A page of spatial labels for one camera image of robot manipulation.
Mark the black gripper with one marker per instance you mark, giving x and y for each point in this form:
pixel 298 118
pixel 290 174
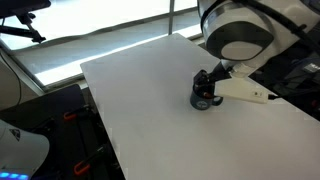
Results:
pixel 222 71

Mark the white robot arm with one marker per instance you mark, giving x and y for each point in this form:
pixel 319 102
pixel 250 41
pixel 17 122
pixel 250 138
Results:
pixel 240 20

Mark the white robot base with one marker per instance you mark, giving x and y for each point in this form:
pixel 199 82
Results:
pixel 23 150

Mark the dark blue mug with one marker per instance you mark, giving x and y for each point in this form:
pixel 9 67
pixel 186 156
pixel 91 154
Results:
pixel 200 104

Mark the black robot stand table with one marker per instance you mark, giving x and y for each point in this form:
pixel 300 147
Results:
pixel 60 103

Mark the grey window frame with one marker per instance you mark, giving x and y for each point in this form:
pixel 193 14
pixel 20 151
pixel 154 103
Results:
pixel 171 15

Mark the black camera tripod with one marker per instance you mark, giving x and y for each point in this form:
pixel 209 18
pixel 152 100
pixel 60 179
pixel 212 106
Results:
pixel 20 16

